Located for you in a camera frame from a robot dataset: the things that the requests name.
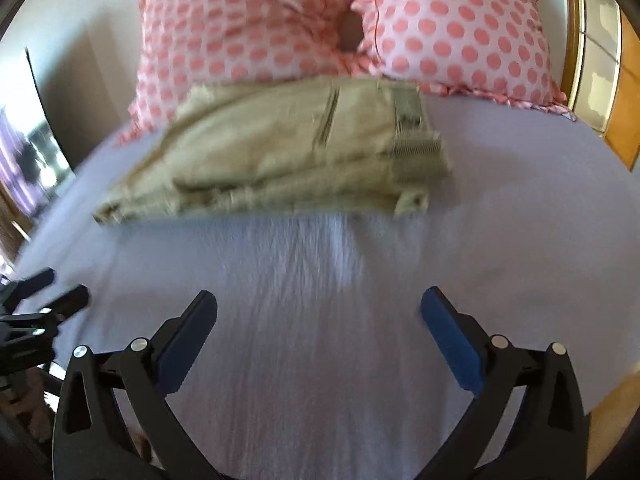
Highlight dark cabinet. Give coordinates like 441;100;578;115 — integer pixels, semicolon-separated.
0;47;77;226

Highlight beige pants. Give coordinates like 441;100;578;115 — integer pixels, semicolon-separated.
92;76;455;225

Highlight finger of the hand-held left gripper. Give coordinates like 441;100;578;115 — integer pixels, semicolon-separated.
40;284;91;322
10;267;56;301

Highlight pink polka dot pillow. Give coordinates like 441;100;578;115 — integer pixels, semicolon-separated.
347;0;577;122
116;0;386;147

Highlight lavender bed sheet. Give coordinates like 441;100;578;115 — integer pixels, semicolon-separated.
12;94;640;480

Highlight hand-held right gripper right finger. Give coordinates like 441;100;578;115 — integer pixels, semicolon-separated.
417;287;591;480

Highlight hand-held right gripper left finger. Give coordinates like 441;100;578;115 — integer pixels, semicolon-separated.
52;290;219;480

